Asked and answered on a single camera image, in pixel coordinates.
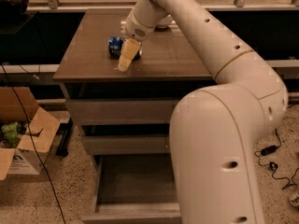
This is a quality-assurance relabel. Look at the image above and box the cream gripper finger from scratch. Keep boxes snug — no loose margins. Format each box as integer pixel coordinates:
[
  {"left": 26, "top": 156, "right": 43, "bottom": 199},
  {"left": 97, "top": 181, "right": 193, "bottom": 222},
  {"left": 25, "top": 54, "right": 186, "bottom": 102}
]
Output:
[{"left": 118, "top": 38, "right": 140, "bottom": 72}]

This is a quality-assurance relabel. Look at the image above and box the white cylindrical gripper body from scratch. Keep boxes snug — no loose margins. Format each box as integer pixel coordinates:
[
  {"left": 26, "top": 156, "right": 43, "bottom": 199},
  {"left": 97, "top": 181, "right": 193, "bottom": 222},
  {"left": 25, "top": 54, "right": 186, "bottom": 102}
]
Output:
[{"left": 125, "top": 10, "right": 155, "bottom": 41}]

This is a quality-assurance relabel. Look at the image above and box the blue pepsi can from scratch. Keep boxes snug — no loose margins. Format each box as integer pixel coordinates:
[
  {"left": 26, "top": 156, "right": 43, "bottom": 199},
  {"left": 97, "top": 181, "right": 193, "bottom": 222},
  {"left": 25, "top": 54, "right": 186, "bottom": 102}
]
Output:
[{"left": 108, "top": 36, "right": 143, "bottom": 61}]

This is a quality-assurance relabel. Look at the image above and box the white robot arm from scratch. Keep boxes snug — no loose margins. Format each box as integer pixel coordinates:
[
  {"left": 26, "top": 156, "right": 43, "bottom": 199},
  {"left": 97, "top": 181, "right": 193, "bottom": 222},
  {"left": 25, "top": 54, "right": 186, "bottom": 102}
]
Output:
[{"left": 119, "top": 0, "right": 288, "bottom": 224}]

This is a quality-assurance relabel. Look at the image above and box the grey drawer cabinet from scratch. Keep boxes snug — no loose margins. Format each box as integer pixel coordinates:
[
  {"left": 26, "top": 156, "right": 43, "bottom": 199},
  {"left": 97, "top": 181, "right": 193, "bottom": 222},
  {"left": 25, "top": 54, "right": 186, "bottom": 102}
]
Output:
[{"left": 53, "top": 9, "right": 213, "bottom": 162}]

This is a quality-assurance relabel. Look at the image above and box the grey top drawer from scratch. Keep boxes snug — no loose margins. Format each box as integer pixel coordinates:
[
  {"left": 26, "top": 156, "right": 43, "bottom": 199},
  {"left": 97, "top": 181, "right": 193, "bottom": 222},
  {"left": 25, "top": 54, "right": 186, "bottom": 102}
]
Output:
[{"left": 65, "top": 99, "right": 178, "bottom": 126}]

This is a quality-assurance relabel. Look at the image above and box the grey middle drawer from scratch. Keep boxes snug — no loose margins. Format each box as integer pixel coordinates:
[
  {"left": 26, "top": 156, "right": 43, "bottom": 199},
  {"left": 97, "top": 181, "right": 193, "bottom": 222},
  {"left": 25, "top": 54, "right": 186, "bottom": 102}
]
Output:
[{"left": 82, "top": 134, "right": 170, "bottom": 155}]

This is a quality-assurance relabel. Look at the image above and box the grey open bottom drawer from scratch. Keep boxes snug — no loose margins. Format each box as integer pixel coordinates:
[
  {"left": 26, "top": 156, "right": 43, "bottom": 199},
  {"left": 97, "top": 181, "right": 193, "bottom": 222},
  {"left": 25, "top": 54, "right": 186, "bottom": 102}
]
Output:
[{"left": 82, "top": 154, "right": 182, "bottom": 224}]

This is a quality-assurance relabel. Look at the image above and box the white ceramic bowl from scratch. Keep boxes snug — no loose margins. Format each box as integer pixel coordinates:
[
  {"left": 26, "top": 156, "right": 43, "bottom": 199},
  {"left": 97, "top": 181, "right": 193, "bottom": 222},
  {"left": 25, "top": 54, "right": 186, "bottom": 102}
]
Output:
[{"left": 156, "top": 15, "right": 173, "bottom": 29}]

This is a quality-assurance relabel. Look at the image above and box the black table leg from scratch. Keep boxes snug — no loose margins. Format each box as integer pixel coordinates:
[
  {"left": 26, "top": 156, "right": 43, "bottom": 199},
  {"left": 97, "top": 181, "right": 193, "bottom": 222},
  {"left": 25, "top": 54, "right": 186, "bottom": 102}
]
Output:
[{"left": 56, "top": 119, "right": 73, "bottom": 158}]

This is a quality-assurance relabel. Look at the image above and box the black object on shelf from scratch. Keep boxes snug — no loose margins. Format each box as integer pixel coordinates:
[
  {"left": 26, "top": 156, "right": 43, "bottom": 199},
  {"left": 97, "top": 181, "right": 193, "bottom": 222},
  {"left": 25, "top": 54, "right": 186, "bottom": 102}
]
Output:
[{"left": 0, "top": 0, "right": 29, "bottom": 16}]

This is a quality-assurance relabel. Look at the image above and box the open cardboard box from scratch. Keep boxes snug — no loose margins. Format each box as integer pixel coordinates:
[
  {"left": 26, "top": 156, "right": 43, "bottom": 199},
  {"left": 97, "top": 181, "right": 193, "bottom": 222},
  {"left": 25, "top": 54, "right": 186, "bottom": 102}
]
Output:
[{"left": 0, "top": 87, "right": 60, "bottom": 180}]

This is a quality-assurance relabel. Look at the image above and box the green bag in box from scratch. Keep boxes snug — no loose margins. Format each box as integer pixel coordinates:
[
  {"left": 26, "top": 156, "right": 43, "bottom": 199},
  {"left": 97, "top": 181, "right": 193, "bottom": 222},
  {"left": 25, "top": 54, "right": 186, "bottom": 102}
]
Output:
[{"left": 0, "top": 121, "right": 22, "bottom": 148}]

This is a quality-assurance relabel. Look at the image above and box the long black floor cable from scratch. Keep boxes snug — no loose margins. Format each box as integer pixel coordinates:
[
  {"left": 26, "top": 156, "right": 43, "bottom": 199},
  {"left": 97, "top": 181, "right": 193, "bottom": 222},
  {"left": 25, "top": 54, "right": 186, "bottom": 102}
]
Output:
[{"left": 0, "top": 63, "right": 67, "bottom": 224}]

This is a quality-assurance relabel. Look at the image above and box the black power adapter with cable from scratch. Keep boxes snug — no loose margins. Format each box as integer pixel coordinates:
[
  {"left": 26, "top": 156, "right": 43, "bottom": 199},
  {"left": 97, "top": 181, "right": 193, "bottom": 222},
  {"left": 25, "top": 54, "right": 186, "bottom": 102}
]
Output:
[{"left": 254, "top": 130, "right": 299, "bottom": 190}]

